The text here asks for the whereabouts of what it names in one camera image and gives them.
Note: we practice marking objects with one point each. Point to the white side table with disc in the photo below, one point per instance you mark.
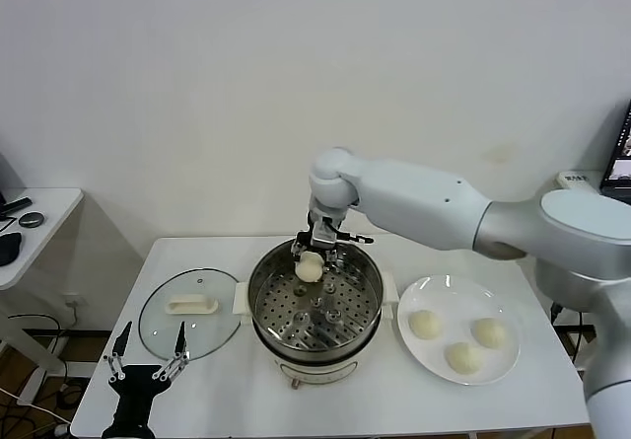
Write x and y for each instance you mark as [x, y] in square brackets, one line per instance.
[54, 212]

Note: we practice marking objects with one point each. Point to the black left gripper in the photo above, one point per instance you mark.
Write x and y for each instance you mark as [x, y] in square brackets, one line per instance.
[135, 389]

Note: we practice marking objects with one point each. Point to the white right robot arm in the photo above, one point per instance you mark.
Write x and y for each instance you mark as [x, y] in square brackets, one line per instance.
[419, 202]

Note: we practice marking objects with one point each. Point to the white wall socket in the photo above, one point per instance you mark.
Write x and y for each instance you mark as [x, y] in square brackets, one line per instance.
[75, 302]

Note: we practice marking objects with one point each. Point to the dark round disc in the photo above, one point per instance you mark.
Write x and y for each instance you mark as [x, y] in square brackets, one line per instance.
[30, 219]

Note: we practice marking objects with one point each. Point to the cream electric cooker base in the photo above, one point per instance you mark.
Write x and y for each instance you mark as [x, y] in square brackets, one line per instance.
[315, 367]

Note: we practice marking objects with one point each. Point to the white round plate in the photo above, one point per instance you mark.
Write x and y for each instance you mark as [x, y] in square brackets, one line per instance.
[458, 301]

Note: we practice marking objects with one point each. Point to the white side table with laptop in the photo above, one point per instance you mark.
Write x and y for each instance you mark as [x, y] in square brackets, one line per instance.
[572, 185]

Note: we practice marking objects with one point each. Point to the white steamed baozi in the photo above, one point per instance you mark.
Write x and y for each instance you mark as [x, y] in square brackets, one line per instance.
[465, 358]
[425, 324]
[489, 333]
[309, 269]

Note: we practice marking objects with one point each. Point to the dark monitor screen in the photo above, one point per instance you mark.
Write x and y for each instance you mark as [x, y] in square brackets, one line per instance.
[7, 177]

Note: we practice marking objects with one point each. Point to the stainless steel steamer pot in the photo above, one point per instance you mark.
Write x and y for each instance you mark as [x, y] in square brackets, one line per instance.
[315, 320]

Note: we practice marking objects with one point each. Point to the open dark laptop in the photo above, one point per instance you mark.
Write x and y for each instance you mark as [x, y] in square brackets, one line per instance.
[618, 163]

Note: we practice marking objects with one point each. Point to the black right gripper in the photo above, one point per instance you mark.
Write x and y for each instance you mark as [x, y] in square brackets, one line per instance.
[323, 232]

